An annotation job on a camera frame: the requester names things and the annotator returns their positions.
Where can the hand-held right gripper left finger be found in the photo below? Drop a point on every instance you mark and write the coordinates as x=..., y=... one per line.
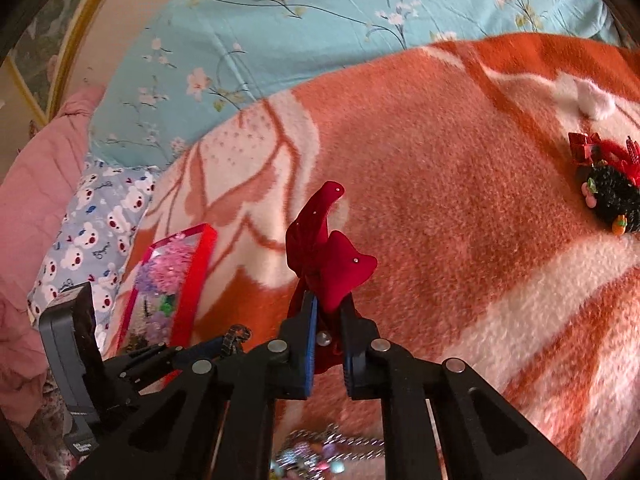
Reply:
x=307, y=360

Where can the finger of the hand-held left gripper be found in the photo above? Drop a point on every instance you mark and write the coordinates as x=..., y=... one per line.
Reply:
x=200, y=347
x=142, y=352

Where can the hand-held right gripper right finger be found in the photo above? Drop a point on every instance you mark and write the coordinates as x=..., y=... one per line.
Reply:
x=354, y=365

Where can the large purple flower scrunchie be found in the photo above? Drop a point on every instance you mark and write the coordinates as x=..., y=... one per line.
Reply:
x=161, y=325

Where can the red-rimmed white box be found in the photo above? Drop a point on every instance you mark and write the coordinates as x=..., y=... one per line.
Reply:
x=197, y=280

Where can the small purple flower scrunchie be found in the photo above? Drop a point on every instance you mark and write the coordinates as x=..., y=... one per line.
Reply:
x=146, y=280

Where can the pink flower scrunchie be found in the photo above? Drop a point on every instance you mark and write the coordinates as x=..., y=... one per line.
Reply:
x=170, y=267

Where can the red velvet bow hair clip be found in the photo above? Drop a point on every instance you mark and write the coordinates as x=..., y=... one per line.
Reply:
x=325, y=260

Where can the floral patterned cloth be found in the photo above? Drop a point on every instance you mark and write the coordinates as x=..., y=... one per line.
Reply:
x=35, y=425

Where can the blue bear print pillow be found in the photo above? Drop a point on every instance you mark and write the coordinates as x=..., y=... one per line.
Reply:
x=90, y=240

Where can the orange white blanket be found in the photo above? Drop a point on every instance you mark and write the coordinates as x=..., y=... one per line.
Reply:
x=450, y=260

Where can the pink cloth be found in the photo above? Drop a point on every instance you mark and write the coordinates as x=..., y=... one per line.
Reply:
x=35, y=220

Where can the red green christmas hair clip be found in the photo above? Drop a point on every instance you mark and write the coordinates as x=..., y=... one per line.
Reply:
x=607, y=187

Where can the gold framed picture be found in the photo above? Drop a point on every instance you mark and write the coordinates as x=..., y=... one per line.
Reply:
x=55, y=35

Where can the teal floral duvet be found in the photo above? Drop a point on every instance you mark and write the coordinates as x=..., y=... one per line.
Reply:
x=325, y=30

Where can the white pompom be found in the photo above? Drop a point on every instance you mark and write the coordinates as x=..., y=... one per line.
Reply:
x=595, y=100

